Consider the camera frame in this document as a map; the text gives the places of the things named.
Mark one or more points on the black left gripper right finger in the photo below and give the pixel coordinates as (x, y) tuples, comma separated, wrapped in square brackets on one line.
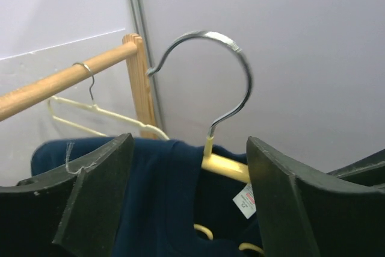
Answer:
[(304, 212)]

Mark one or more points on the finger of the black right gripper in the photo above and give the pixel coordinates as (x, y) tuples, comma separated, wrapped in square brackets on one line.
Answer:
[(368, 171)]

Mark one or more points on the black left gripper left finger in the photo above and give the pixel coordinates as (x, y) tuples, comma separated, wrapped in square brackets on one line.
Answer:
[(72, 210)]

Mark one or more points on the navy t shirt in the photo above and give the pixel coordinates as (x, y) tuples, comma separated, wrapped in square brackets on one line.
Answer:
[(173, 207)]

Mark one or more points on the cream plastic hanger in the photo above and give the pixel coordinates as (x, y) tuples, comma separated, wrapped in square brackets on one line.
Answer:
[(94, 108)]

